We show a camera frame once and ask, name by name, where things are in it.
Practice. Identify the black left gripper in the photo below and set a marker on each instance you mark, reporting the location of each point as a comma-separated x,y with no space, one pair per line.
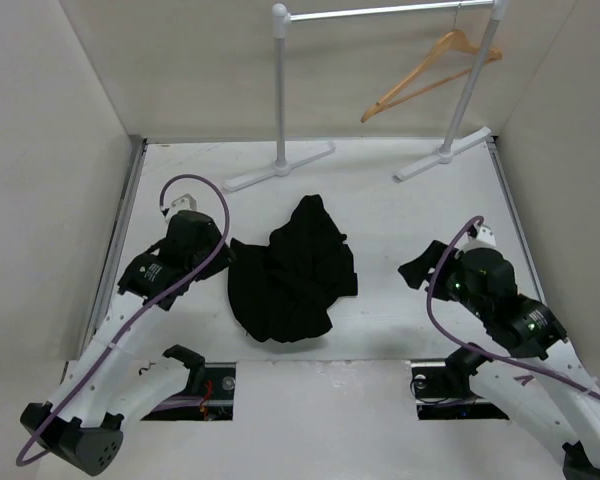
222,261

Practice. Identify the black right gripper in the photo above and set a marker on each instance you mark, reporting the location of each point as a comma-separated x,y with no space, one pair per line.
415,270

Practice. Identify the black trousers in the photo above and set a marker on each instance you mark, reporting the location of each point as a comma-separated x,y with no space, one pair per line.
282,291

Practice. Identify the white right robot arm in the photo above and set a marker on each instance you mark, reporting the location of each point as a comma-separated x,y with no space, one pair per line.
539,382

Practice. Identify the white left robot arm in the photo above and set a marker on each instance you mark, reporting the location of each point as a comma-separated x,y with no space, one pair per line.
84,421

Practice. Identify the wooden clothes hanger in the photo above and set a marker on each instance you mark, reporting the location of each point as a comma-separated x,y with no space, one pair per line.
420,75

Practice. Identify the white clothes rack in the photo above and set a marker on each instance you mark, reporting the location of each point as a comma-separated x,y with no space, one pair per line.
451,146

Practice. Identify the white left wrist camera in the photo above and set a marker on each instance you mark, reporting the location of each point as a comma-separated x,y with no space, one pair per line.
185,202

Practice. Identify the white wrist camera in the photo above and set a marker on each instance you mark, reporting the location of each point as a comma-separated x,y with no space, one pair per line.
185,202
480,236

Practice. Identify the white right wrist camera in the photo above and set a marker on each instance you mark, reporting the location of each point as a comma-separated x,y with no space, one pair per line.
480,236

